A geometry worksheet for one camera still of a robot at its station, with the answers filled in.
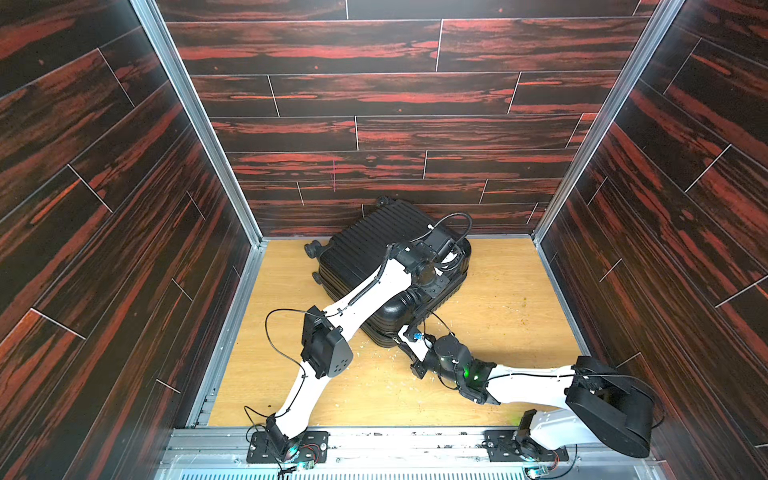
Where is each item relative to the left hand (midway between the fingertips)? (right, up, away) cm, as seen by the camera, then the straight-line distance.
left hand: (436, 282), depth 84 cm
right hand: (-9, -16, -1) cm, 19 cm away
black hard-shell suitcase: (-24, +8, +2) cm, 25 cm away
